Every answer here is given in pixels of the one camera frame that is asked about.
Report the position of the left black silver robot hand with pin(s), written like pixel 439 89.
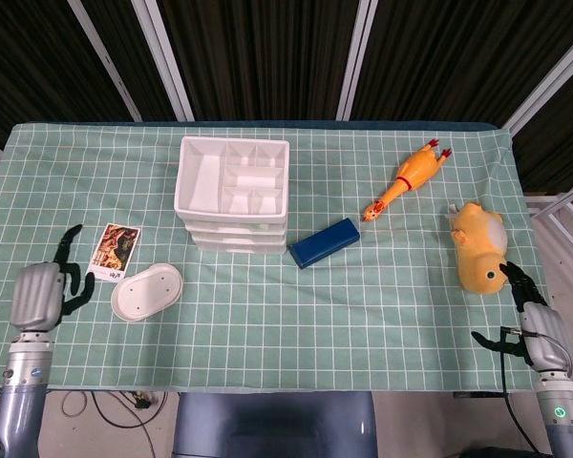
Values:
pixel 36 296

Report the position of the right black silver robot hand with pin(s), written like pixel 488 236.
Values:
pixel 546 334

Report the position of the clear plastic drawer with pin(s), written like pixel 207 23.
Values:
pixel 239 248

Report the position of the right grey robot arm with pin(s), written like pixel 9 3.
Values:
pixel 563 420

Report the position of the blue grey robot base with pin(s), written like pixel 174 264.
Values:
pixel 272 424

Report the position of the yellow plush duck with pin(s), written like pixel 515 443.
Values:
pixel 480 248

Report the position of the yellow rubber chicken toy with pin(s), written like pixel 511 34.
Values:
pixel 415 172

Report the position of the dark blue rectangular box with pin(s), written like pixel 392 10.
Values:
pixel 324 243

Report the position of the printed picture card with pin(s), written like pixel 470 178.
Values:
pixel 112 253

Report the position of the green checkered tablecloth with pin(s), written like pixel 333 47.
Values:
pixel 277 324

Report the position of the white plastic drawer organizer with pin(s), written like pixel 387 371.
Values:
pixel 198 181

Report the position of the white metal frame post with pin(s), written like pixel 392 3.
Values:
pixel 549 86
pixel 358 57
pixel 102 57
pixel 164 57

